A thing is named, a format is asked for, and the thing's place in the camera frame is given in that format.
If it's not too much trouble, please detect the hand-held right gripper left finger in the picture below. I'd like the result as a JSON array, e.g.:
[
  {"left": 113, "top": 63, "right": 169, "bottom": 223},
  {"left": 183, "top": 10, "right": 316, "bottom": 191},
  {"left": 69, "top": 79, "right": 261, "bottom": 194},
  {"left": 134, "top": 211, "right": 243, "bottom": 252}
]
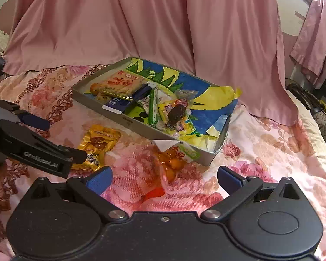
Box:
[{"left": 27, "top": 166, "right": 129, "bottom": 222}]

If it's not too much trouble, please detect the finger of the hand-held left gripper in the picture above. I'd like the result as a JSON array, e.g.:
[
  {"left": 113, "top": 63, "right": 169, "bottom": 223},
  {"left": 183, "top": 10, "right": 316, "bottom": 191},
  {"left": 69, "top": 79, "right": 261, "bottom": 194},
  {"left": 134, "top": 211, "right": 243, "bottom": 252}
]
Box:
[
  {"left": 0, "top": 98, "right": 51, "bottom": 132},
  {"left": 0, "top": 120, "right": 88, "bottom": 179}
]

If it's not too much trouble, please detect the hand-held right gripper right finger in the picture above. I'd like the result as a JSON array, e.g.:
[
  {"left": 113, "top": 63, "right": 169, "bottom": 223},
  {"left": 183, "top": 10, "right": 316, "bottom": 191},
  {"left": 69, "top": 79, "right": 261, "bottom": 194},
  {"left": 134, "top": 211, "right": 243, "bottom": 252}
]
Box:
[{"left": 200, "top": 166, "right": 301, "bottom": 222}]

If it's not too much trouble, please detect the golden yellow snack packet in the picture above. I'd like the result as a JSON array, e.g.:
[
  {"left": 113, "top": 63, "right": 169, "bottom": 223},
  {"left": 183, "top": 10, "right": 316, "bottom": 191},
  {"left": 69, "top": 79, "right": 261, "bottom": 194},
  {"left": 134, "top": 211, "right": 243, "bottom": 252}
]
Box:
[{"left": 72, "top": 124, "right": 123, "bottom": 172}]

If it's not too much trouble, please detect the orange transparent snack packet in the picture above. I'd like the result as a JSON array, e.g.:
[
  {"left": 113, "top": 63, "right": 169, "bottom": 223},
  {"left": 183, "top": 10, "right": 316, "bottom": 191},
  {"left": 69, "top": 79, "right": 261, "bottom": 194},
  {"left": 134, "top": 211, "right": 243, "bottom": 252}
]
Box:
[{"left": 152, "top": 140, "right": 200, "bottom": 183}]

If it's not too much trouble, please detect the yellow cracker packet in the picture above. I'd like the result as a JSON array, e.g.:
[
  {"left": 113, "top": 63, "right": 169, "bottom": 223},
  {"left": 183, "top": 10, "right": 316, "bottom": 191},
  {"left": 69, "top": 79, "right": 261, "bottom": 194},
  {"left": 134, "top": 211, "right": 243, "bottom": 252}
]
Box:
[{"left": 158, "top": 100, "right": 204, "bottom": 140}]

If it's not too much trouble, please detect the grey cardboard box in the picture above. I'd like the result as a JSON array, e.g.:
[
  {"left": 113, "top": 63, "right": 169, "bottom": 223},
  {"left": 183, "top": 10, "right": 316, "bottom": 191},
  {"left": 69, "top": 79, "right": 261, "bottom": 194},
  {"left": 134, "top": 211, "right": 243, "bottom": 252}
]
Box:
[{"left": 71, "top": 57, "right": 239, "bottom": 167}]

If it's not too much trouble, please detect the navy blue snack packet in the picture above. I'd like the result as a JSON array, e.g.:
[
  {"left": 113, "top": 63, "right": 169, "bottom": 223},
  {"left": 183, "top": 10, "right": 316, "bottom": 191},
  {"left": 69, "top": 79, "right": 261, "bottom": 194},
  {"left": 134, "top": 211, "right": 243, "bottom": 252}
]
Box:
[{"left": 102, "top": 84, "right": 150, "bottom": 114}]

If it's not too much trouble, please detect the brown snack bar packet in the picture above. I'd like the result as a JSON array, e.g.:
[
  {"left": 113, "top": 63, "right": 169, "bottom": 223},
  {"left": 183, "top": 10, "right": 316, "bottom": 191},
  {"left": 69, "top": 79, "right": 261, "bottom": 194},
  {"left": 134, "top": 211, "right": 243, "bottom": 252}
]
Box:
[{"left": 90, "top": 83, "right": 133, "bottom": 104}]

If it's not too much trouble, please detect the dark snack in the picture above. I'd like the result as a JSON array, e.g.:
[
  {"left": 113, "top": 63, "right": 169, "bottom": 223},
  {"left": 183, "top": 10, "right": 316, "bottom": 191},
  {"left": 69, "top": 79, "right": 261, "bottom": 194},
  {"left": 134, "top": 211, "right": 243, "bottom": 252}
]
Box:
[{"left": 163, "top": 99, "right": 192, "bottom": 131}]

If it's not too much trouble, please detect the green snack packet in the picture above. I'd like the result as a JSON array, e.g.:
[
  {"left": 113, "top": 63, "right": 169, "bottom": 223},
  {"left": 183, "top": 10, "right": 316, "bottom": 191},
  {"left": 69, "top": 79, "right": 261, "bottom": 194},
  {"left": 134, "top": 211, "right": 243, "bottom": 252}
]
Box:
[{"left": 148, "top": 87, "right": 160, "bottom": 126}]

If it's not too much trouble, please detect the small clear snack bag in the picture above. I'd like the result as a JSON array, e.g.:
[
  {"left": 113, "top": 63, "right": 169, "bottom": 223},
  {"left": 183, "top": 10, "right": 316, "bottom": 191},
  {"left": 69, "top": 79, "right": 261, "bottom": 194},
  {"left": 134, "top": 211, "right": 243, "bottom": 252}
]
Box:
[{"left": 176, "top": 89, "right": 199, "bottom": 102}]

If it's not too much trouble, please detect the orange pink snack packet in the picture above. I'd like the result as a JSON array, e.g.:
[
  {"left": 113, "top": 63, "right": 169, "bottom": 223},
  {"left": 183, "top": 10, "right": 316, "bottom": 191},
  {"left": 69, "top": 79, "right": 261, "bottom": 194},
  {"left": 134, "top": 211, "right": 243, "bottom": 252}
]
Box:
[{"left": 106, "top": 70, "right": 148, "bottom": 96}]

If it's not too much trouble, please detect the floral bed sheet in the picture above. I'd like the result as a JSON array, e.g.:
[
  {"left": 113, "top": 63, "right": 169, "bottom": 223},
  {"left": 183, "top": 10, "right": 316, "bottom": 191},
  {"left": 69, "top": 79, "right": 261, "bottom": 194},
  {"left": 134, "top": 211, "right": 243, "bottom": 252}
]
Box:
[{"left": 0, "top": 65, "right": 326, "bottom": 261}]

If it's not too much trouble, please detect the painted paper sheet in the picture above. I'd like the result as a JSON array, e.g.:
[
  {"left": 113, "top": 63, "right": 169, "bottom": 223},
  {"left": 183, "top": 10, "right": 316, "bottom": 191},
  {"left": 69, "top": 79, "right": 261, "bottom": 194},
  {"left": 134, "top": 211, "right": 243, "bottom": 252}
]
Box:
[{"left": 125, "top": 57, "right": 242, "bottom": 147}]

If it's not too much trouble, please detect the black ribbed object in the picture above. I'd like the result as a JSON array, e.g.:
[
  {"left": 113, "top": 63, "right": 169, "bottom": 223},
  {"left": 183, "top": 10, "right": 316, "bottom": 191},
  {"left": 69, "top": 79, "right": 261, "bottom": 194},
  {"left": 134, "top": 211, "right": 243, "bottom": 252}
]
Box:
[{"left": 286, "top": 79, "right": 326, "bottom": 115}]

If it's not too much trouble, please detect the pink curtain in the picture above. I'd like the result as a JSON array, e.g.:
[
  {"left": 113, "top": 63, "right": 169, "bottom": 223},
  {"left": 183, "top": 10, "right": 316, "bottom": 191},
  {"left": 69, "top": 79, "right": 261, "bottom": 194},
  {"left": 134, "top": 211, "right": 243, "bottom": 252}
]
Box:
[{"left": 3, "top": 0, "right": 301, "bottom": 127}]

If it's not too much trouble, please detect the purple curtain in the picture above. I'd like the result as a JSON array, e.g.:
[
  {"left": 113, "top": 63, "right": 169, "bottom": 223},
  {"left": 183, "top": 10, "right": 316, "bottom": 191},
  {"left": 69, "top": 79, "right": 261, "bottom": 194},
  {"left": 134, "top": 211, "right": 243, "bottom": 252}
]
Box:
[{"left": 289, "top": 0, "right": 326, "bottom": 87}]

